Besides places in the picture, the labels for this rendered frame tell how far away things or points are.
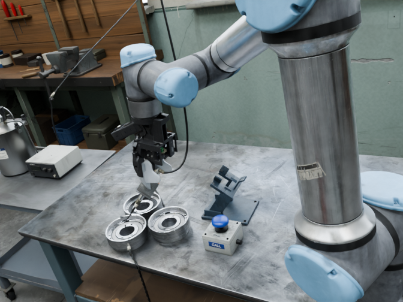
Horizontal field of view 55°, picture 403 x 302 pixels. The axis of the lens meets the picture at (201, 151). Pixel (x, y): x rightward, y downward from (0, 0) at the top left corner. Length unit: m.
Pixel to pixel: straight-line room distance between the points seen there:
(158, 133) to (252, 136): 1.86
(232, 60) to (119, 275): 0.83
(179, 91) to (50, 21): 2.55
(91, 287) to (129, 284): 0.13
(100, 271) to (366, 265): 0.95
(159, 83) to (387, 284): 0.54
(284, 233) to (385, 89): 1.56
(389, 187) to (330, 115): 0.24
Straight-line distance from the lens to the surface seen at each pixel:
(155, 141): 0.91
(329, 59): 0.48
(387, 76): 2.36
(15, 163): 1.88
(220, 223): 0.89
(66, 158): 1.74
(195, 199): 1.12
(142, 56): 0.82
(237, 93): 2.62
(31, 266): 2.14
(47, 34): 3.32
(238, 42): 0.74
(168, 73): 0.75
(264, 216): 1.01
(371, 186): 0.70
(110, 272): 1.36
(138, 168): 0.95
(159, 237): 0.97
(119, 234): 1.02
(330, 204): 0.55
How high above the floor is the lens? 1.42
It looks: 27 degrees down
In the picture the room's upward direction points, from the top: 11 degrees counter-clockwise
